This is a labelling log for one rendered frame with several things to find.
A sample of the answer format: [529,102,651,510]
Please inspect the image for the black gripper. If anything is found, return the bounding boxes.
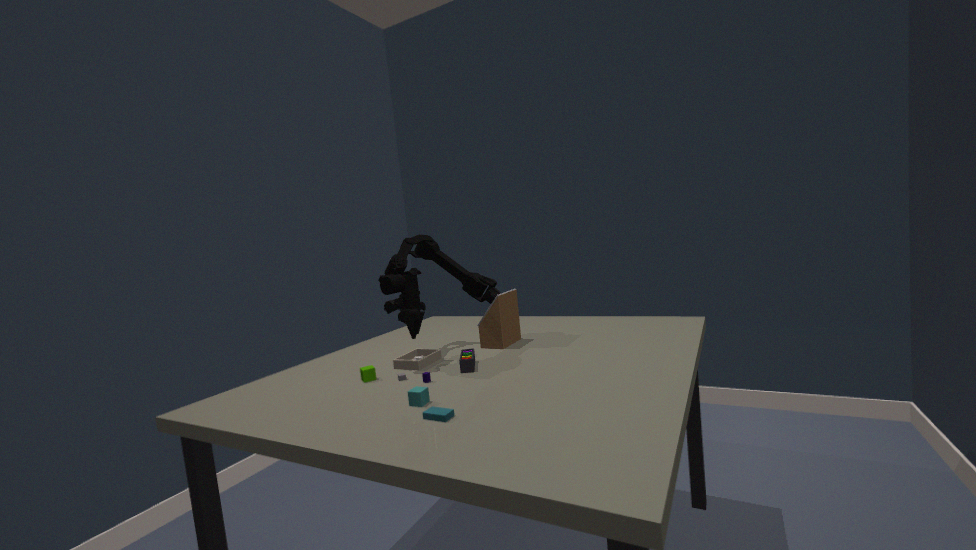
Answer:
[398,289,426,339]

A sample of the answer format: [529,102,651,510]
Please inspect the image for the teal flat block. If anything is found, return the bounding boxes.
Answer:
[423,406,455,422]

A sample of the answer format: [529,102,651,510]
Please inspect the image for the teal cube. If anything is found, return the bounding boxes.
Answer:
[408,386,430,407]

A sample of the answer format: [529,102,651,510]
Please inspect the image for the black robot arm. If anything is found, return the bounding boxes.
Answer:
[378,235,501,314]

